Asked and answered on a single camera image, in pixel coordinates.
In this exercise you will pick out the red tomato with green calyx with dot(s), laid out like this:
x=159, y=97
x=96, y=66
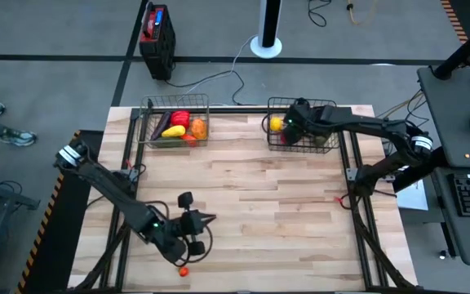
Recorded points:
x=284, y=139

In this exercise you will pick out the grey metal stand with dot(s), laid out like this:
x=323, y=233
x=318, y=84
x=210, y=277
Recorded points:
x=14, y=199

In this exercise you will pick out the small red cherry tomato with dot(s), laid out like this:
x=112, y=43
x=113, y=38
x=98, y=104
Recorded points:
x=183, y=271

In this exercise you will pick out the black desk pole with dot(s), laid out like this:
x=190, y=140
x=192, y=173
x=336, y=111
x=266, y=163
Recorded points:
x=463, y=49

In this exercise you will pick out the black aluminium table frame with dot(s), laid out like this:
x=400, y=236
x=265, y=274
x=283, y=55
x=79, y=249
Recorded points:
x=239, y=110

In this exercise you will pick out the small white caster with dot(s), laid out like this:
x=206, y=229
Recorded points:
x=443, y=255

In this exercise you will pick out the black mat hazard-striped edge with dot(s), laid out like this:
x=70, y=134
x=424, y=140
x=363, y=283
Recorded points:
x=72, y=245

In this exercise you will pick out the orange-red carrot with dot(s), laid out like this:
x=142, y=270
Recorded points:
x=189, y=139

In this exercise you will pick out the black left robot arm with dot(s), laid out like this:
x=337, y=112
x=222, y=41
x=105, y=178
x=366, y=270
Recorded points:
x=108, y=188

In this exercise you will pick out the purple eggplant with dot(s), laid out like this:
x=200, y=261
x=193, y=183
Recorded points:
x=160, y=126

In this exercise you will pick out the yellow lemon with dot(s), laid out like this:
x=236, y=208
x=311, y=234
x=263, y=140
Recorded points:
x=276, y=123

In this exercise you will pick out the orange-black hazard strip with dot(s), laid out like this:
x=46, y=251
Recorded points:
x=453, y=20

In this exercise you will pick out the dark green lime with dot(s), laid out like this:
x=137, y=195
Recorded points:
x=320, y=139

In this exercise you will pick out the white paper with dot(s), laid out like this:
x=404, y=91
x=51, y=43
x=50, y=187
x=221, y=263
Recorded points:
x=412, y=196

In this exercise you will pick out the orange bumpy round produce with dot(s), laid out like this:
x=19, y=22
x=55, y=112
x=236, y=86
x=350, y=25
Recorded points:
x=198, y=128

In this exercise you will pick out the yellow oblong squash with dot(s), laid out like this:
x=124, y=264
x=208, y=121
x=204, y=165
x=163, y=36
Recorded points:
x=174, y=131

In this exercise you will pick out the red bell pepper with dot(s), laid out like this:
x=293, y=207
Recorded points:
x=180, y=118

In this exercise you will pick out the green cucumber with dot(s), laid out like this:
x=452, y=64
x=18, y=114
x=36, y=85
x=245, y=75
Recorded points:
x=169, y=142

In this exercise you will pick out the black desk beam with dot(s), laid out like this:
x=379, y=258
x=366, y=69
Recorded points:
x=422, y=167

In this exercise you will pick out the red and black case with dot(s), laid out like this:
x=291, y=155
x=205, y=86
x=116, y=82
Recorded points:
x=157, y=45

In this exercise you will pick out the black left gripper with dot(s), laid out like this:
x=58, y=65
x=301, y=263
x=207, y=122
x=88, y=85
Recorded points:
x=191, y=224

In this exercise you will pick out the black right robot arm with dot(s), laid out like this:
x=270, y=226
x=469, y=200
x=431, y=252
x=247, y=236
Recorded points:
x=365, y=124

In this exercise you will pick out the grey keyboard desk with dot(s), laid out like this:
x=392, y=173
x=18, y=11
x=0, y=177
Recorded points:
x=463, y=241

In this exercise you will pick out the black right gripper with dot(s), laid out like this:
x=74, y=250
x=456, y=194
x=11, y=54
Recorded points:
x=302, y=119

